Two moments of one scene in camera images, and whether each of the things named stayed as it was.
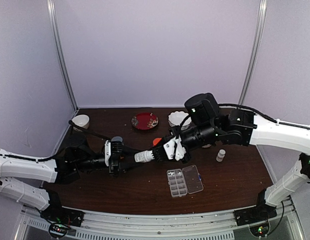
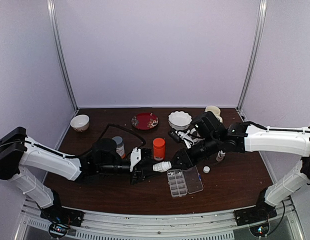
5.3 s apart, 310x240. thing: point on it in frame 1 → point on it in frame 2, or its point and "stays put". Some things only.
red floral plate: x=144 y=120 stays put
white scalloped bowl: x=175 y=118 stays put
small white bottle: x=144 y=156 → x=162 y=166
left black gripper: x=127 y=167 → x=140 y=175
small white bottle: x=220 y=155 stays put
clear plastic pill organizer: x=183 y=181 stays put
